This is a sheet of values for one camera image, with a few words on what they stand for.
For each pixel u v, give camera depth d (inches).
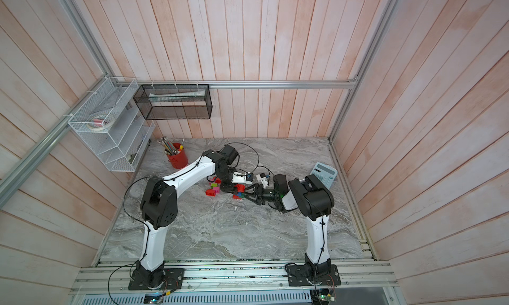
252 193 34.3
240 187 34.8
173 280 28.8
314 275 26.0
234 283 28.8
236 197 37.0
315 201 22.0
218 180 40.1
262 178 37.2
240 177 32.0
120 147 30.7
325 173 40.3
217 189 37.9
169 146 38.7
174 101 41.0
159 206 20.8
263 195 34.0
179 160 40.1
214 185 38.5
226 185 32.2
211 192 37.6
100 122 28.9
